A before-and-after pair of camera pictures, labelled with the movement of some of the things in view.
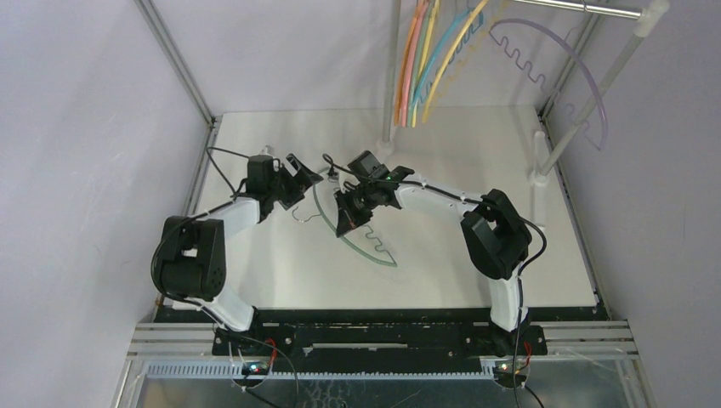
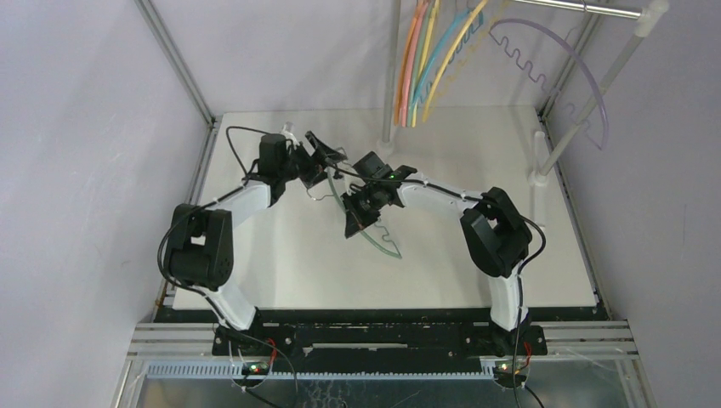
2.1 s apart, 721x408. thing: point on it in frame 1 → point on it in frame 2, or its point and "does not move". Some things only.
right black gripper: x=356 y=204 does not move
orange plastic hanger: x=405 y=63 does not move
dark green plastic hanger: x=390 y=262 → x=362 y=231
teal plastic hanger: x=453 y=25 does not move
